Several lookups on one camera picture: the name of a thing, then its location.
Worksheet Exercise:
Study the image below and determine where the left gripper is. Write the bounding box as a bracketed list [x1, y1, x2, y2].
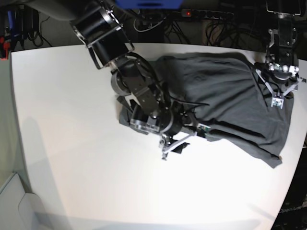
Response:
[260, 67, 299, 96]

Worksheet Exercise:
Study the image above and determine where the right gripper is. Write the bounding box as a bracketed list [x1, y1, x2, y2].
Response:
[167, 102, 197, 154]

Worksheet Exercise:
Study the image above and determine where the dark grey t-shirt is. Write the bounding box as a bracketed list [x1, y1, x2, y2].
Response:
[118, 51, 295, 170]

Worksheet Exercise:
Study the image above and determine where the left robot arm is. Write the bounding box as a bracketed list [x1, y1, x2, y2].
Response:
[264, 0, 302, 97]

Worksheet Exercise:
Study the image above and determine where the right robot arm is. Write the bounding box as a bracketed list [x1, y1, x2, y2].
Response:
[25, 0, 198, 158]

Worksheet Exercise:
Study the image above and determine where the black power strip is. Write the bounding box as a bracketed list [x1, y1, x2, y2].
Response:
[169, 9, 235, 20]

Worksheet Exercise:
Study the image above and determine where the blue box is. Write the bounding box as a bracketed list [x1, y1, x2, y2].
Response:
[115, 0, 183, 9]

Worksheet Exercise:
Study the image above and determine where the grey chair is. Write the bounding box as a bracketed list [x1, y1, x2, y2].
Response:
[0, 173, 45, 230]

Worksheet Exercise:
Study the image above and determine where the red clamp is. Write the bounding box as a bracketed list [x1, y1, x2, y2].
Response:
[0, 36, 11, 60]

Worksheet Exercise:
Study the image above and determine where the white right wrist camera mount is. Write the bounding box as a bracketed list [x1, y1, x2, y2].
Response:
[159, 123, 211, 161]

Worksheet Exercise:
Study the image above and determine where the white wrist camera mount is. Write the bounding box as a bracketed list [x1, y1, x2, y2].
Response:
[254, 62, 307, 109]
[159, 123, 211, 161]

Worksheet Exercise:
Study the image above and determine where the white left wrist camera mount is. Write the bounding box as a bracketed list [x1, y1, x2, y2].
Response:
[254, 62, 307, 109]

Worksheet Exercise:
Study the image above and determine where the white cable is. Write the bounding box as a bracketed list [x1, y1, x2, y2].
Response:
[133, 14, 166, 33]

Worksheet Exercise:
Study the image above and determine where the black equipment with cables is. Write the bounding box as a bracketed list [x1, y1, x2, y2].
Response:
[0, 4, 51, 51]

